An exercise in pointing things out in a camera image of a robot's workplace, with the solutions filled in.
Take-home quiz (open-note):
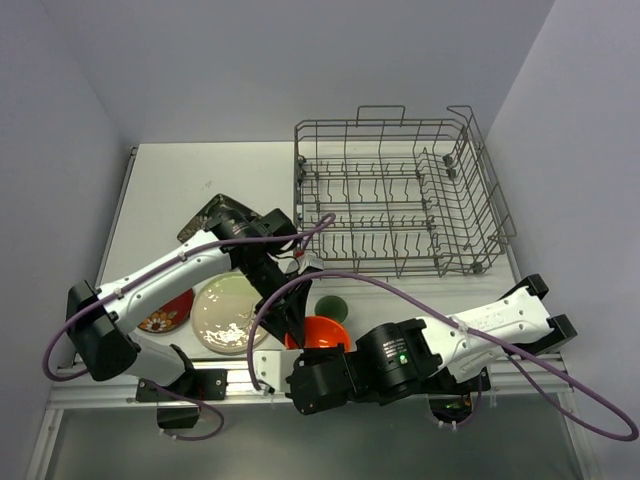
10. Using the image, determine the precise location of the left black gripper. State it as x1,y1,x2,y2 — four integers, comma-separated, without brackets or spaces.
238,254,312,346

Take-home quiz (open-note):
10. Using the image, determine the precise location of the orange bowl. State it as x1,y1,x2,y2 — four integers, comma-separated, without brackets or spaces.
284,315,351,352

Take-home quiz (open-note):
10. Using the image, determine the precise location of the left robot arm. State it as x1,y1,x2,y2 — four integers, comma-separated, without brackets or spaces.
66,207,309,399

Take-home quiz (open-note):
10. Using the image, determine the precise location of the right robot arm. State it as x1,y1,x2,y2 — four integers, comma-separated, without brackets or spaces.
247,274,577,415

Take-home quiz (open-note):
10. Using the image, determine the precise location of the green cup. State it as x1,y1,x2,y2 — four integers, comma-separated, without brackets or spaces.
314,295,349,323

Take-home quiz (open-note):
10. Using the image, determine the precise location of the cream green round plate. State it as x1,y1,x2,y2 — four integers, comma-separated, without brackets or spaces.
190,272,261,355

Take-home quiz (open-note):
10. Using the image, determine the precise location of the red floral small plate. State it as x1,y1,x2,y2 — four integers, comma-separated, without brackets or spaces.
138,289,195,334

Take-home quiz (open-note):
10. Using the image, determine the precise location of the black square floral plate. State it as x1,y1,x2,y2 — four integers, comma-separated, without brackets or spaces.
176,193,251,243

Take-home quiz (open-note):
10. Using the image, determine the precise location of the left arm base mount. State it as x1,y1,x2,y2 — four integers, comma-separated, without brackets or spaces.
135,369,228,430

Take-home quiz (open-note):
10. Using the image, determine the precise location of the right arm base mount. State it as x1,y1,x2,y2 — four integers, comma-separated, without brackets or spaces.
427,368,491,432

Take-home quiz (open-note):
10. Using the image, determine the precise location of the grey wire dish rack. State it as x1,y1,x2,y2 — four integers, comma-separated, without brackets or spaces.
293,105,517,278

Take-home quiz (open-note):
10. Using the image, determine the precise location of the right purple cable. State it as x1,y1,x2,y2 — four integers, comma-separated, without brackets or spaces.
247,271,634,441

